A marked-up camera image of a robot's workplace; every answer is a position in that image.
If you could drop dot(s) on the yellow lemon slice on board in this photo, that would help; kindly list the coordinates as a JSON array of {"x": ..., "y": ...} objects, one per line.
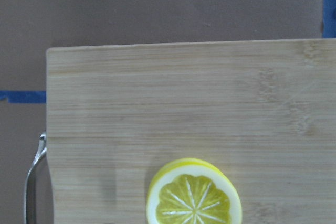
[{"x": 190, "y": 190}]

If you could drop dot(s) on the bamboo cutting board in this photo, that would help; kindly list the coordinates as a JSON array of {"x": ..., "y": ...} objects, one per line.
[{"x": 263, "y": 112}]

